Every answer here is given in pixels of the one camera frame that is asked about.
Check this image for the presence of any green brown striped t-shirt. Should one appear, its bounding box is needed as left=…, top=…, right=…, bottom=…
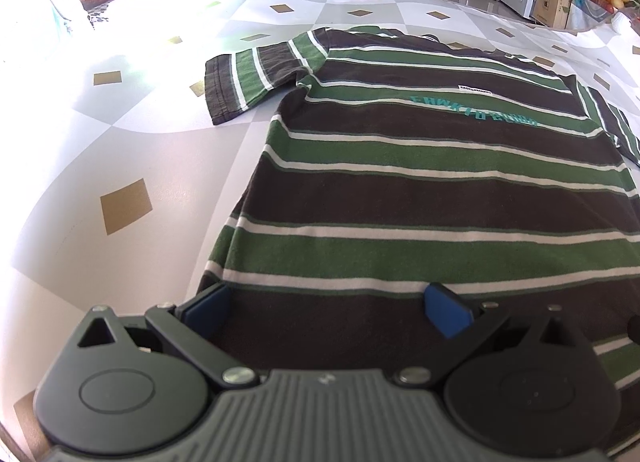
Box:
left=197, top=26, right=640, bottom=393

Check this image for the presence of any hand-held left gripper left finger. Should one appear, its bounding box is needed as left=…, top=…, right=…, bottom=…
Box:
left=76, top=284, right=261, bottom=389

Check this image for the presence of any cardboard box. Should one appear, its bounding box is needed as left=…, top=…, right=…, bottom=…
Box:
left=529, top=0, right=574, bottom=31

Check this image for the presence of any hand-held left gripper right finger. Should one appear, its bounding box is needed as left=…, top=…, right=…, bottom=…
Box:
left=395, top=283, right=581, bottom=389

